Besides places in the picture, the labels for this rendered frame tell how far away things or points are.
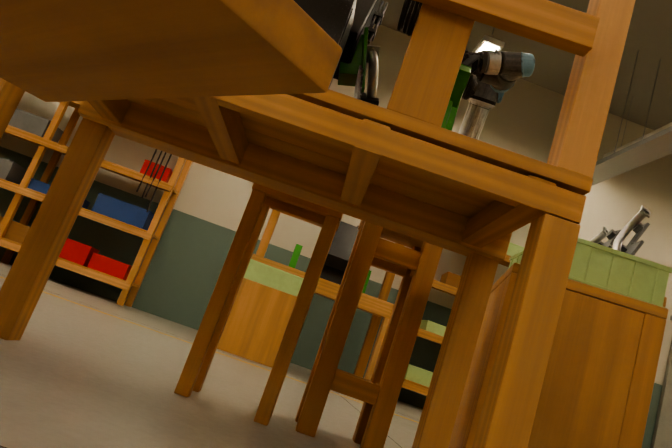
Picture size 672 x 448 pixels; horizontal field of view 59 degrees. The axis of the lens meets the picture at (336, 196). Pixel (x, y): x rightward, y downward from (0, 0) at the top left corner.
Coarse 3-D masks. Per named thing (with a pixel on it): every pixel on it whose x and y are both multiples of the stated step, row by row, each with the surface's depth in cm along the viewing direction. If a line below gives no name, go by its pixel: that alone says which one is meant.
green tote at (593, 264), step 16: (512, 256) 270; (576, 256) 213; (592, 256) 213; (608, 256) 213; (624, 256) 213; (576, 272) 212; (592, 272) 212; (608, 272) 212; (624, 272) 212; (640, 272) 212; (656, 272) 212; (608, 288) 210; (624, 288) 211; (640, 288) 211; (656, 288) 211; (656, 304) 209
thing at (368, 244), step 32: (352, 256) 246; (384, 256) 224; (416, 256) 225; (352, 288) 219; (416, 288) 220; (352, 320) 216; (416, 320) 218; (320, 352) 236; (384, 352) 238; (320, 384) 210; (352, 384) 212; (384, 384) 212; (320, 416) 208; (384, 416) 209
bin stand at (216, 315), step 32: (256, 192) 214; (256, 224) 231; (320, 224) 235; (320, 256) 210; (224, 288) 205; (224, 320) 222; (192, 352) 200; (288, 352) 201; (192, 384) 198; (256, 416) 196
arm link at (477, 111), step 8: (480, 88) 234; (488, 88) 233; (472, 96) 236; (480, 96) 234; (488, 96) 234; (496, 96) 235; (472, 104) 238; (480, 104) 235; (488, 104) 235; (472, 112) 237; (480, 112) 237; (488, 112) 239; (464, 120) 240; (472, 120) 237; (480, 120) 237; (464, 128) 239; (472, 128) 238; (480, 128) 239; (472, 136) 239
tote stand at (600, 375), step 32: (512, 288) 207; (576, 288) 204; (576, 320) 201; (608, 320) 200; (640, 320) 199; (480, 352) 231; (576, 352) 198; (608, 352) 197; (640, 352) 196; (480, 384) 202; (544, 384) 197; (576, 384) 196; (608, 384) 194; (640, 384) 193; (544, 416) 194; (576, 416) 193; (608, 416) 192; (640, 416) 191
